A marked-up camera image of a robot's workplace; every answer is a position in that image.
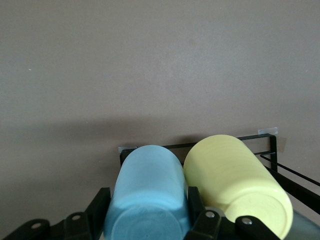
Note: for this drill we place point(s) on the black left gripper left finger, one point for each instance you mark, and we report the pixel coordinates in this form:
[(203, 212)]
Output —
[(75, 227)]

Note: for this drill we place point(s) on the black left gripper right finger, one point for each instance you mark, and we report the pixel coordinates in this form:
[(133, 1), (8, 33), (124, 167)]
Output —
[(210, 227)]

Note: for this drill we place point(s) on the light blue plastic cup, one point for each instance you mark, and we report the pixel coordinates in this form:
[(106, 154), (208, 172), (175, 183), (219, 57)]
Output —
[(147, 187)]

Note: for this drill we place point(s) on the clear tape piece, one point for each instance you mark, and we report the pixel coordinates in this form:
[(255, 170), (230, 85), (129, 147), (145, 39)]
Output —
[(267, 130), (125, 147)]

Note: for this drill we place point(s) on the yellow plastic cup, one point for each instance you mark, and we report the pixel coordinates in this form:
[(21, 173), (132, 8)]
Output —
[(232, 175)]

